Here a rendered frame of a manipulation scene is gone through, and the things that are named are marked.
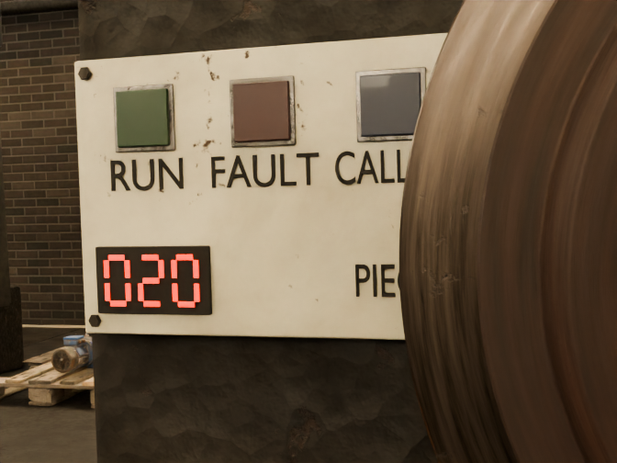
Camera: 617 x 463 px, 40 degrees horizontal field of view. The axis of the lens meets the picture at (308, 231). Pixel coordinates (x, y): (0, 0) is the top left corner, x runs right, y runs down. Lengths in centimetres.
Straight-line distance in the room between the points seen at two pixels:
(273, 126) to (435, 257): 18
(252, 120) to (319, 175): 5
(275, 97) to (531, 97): 21
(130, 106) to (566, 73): 30
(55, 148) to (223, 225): 712
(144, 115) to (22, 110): 729
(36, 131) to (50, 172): 37
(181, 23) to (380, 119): 15
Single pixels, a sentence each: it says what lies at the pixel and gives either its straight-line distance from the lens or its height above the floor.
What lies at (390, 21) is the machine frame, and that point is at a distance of 54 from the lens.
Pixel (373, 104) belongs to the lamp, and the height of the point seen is 120.
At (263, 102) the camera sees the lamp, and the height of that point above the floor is 121.
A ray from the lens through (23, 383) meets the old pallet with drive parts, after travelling 499.
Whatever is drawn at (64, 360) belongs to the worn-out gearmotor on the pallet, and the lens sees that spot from 495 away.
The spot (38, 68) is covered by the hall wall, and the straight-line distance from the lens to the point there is 778.
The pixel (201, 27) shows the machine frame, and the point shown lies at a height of 126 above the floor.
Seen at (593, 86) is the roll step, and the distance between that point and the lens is 34.
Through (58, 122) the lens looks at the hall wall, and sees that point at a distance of 764.
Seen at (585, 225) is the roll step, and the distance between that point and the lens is 33.
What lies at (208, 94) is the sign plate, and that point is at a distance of 54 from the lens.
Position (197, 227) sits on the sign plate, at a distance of 54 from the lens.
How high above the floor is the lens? 115
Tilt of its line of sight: 3 degrees down
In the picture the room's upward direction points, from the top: 2 degrees counter-clockwise
